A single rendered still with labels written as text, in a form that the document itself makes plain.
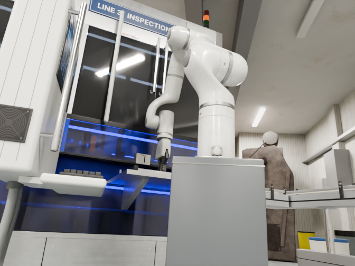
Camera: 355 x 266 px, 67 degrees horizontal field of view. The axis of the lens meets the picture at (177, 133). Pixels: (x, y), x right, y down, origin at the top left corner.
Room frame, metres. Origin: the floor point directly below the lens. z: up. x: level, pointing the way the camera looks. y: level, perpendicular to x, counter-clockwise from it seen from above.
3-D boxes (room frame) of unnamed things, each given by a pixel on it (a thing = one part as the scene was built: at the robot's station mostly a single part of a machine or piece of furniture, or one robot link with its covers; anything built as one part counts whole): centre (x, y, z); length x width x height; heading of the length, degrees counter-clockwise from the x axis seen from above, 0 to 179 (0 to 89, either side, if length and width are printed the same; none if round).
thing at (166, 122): (1.38, 0.07, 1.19); 0.09 x 0.08 x 0.13; 110
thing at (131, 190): (1.36, 0.20, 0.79); 0.34 x 0.03 x 0.13; 23
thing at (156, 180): (1.47, -0.03, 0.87); 0.70 x 0.48 x 0.02; 113
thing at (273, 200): (2.05, -0.55, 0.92); 0.69 x 0.15 x 0.16; 113
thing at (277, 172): (6.88, -2.20, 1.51); 1.57 x 1.38 x 3.02; 83
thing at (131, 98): (1.48, 0.37, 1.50); 0.47 x 0.01 x 0.59; 113
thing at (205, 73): (0.83, -0.10, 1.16); 0.19 x 0.12 x 0.24; 110
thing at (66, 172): (1.09, 0.36, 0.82); 0.40 x 0.14 x 0.02; 15
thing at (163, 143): (1.39, 0.07, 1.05); 0.10 x 0.07 x 0.11; 23
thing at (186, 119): (1.66, -0.04, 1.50); 0.43 x 0.01 x 0.59; 113
